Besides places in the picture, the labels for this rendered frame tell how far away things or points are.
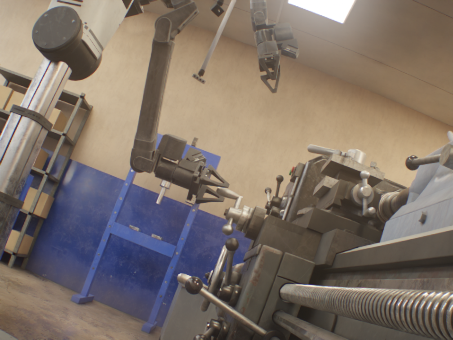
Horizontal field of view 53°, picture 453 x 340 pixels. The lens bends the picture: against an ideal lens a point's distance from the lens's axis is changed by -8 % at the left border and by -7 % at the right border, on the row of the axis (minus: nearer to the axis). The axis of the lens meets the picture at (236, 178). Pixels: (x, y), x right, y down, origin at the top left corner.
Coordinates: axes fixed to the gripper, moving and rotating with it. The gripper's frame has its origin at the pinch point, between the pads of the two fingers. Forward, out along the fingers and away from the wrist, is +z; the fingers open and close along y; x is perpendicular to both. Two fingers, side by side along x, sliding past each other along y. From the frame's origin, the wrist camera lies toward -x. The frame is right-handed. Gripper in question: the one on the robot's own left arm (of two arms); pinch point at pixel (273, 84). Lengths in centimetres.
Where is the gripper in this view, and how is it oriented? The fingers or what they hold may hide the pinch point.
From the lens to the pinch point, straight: 156.5
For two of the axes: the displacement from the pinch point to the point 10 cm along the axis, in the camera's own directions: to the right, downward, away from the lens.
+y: 0.9, 2.6, 9.6
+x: -9.8, 1.8, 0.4
